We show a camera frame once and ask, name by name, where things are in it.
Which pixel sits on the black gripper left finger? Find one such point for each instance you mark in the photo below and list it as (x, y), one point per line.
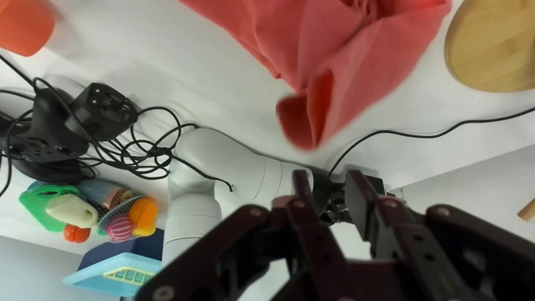
(312, 245)

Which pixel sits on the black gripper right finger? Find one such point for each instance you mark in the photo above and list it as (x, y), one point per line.
(435, 245)

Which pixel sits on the coral red sweatshirt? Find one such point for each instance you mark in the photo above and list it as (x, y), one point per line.
(335, 51)

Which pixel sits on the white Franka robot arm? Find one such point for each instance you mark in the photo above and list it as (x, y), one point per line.
(223, 162)

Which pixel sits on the dark blue box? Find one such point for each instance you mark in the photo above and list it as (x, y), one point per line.
(143, 245)

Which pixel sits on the orange yellow toy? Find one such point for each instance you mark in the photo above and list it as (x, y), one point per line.
(144, 215)

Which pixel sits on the pink striped toy ball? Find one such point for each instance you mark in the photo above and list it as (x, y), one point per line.
(119, 228)

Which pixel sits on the light blue plastic basket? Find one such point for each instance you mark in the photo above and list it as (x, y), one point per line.
(118, 274)

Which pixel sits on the wooden mug tree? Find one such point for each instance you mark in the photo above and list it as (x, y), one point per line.
(496, 45)

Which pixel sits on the blue toy cup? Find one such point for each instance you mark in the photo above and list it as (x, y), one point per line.
(106, 193)

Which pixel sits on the small orange toy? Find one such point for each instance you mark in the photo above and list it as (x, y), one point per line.
(76, 235)

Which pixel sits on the black hand controller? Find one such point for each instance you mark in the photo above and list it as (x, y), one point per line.
(103, 110)

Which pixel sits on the green toy with cream piece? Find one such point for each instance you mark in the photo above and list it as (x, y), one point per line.
(42, 207)

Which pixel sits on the orange bowl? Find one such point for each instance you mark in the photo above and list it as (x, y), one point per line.
(22, 26)

